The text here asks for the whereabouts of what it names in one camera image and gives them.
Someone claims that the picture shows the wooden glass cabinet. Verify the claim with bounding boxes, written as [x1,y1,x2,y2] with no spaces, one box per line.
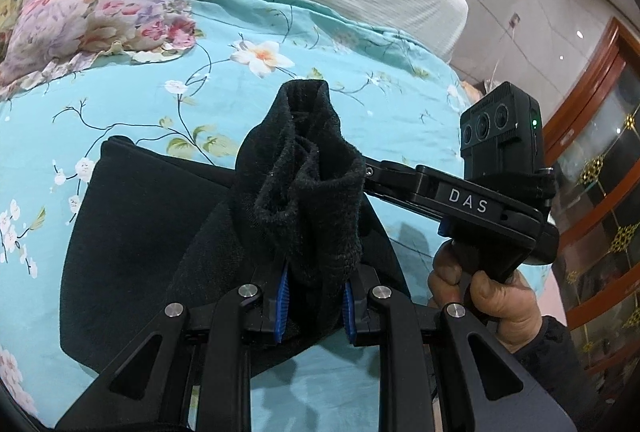
[542,15,640,413]

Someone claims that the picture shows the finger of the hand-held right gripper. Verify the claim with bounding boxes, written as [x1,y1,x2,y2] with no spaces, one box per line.
[364,155,423,185]
[362,181,443,219]

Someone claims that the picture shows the blue floral bed sheet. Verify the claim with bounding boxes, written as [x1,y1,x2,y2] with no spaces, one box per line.
[0,0,556,432]

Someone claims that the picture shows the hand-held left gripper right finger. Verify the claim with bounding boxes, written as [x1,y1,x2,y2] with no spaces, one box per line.
[342,262,576,432]

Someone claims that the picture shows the person's right forearm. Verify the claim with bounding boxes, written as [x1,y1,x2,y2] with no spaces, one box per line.
[510,315,601,432]

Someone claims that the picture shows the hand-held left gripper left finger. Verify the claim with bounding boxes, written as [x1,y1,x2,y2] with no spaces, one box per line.
[55,262,291,432]

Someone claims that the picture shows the white cable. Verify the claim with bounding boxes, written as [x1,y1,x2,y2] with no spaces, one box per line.
[487,22,518,86]

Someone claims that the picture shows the black pants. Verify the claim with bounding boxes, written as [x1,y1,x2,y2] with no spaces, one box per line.
[59,80,413,373]

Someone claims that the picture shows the person's right hand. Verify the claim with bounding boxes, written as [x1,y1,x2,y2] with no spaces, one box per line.
[427,242,543,355]

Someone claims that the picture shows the pink floral ruffled pillow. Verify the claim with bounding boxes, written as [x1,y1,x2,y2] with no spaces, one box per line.
[0,0,203,100]

